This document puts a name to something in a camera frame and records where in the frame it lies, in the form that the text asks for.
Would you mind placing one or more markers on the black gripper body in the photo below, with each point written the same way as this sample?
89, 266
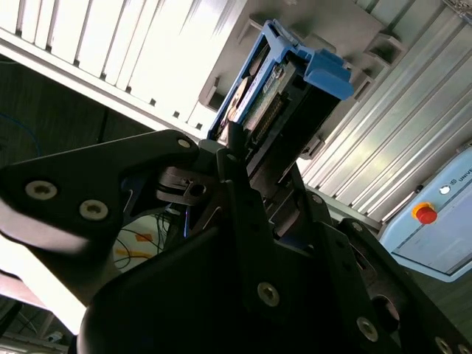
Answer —
177, 306

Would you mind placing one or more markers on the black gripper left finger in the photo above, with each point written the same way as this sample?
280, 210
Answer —
73, 184

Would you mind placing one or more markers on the hard disk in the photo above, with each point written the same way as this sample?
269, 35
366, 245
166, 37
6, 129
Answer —
328, 75

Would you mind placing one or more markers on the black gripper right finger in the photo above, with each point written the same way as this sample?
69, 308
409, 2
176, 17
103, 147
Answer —
346, 265

